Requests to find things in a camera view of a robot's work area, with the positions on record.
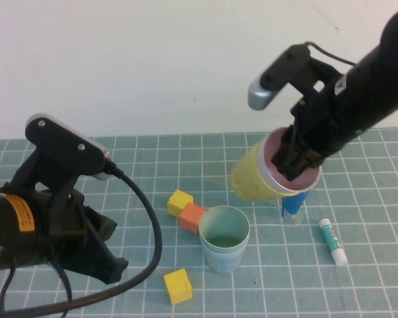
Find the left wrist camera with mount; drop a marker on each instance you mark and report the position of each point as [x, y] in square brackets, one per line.
[63, 145]

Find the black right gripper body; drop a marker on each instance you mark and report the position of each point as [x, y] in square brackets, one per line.
[345, 112]

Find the yellow plastic cup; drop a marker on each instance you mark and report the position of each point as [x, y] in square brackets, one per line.
[252, 179]

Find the dark blue measuring cup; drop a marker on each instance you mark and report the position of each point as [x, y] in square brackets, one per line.
[295, 202]

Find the teal grid tablecloth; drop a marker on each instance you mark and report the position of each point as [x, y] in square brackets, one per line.
[185, 159]

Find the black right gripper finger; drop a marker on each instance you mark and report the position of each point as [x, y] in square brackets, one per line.
[289, 172]
[282, 149]

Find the plain yellow foam cube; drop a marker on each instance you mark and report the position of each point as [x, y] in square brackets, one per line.
[179, 200]

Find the green plastic cup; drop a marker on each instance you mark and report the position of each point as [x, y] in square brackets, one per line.
[224, 225]

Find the green white glue stick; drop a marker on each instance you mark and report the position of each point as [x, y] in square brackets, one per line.
[331, 240]

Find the light blue plastic cup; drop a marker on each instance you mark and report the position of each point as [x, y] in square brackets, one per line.
[224, 263]

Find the orange foam cube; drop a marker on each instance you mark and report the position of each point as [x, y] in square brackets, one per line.
[190, 217]

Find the pink plastic cup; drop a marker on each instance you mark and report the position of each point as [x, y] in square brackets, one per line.
[305, 182]

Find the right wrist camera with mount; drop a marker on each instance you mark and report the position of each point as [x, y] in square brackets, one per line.
[285, 73]

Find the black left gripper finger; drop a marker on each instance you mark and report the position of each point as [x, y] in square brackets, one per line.
[112, 268]
[103, 227]

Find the clear plastic cone stand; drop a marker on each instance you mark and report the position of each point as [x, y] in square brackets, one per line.
[293, 218]

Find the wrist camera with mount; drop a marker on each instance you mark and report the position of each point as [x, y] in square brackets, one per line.
[63, 145]
[285, 73]

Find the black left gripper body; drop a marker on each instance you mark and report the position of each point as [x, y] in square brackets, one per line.
[53, 238]

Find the notched yellow foam cube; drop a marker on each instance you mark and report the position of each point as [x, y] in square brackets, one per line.
[177, 286]

